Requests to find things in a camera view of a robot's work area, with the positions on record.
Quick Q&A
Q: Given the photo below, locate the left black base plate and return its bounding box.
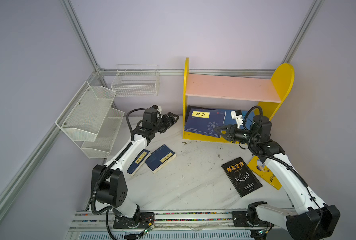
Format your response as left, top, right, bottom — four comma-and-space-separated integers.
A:
113, 212, 155, 229

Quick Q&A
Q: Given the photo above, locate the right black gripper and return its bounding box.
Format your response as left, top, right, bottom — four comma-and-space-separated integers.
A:
212, 125, 256, 145

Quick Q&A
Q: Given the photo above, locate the white wire basket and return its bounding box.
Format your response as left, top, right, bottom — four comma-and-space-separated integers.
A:
111, 65, 160, 97

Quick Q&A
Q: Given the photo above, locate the right black corrugated cable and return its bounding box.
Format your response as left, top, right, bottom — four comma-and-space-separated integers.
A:
238, 105, 322, 211

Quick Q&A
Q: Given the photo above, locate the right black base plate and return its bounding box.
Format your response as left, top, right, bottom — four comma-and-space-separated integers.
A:
231, 211, 272, 228

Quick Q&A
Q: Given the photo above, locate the black antler cover book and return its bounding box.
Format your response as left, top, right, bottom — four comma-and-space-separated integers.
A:
221, 157, 263, 198

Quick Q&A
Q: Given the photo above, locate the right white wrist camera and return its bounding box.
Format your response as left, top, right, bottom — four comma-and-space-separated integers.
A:
231, 110, 243, 126

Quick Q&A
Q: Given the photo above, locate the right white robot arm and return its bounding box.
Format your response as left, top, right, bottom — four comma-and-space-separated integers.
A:
214, 115, 341, 240

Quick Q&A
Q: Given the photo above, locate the left black corrugated cable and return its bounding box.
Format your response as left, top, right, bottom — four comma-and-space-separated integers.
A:
90, 107, 147, 216

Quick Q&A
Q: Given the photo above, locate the black wolf cover book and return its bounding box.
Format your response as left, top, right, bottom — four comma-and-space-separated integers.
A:
186, 105, 215, 112

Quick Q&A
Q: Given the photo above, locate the navy book under left arm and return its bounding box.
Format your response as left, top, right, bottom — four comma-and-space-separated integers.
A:
145, 145, 177, 174

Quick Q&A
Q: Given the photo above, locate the black corrugated cable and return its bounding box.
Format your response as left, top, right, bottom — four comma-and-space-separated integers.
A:
90, 107, 147, 216
238, 105, 322, 211

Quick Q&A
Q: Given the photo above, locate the navy book yellow label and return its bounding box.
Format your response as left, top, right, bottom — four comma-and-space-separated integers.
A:
184, 109, 226, 138

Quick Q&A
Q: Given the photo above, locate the yellow cartoon cover book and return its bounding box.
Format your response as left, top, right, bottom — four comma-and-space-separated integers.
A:
248, 156, 282, 190

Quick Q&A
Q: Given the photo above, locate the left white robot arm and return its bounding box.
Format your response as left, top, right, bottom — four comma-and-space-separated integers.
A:
90, 105, 179, 219

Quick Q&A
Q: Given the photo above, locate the yellow pink blue bookshelf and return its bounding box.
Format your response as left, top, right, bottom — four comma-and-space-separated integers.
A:
182, 57, 295, 144

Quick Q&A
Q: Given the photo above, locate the aluminium front rail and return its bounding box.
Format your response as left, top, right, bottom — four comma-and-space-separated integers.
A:
68, 209, 280, 232

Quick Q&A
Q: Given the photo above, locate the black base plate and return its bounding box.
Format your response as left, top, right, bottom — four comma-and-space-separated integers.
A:
231, 211, 272, 228
113, 212, 155, 229

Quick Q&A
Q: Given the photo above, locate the white mesh two-tier rack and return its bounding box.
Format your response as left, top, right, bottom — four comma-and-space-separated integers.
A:
55, 82, 125, 159

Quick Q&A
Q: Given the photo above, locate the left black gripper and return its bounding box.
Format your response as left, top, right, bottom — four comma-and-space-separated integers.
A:
153, 111, 179, 134

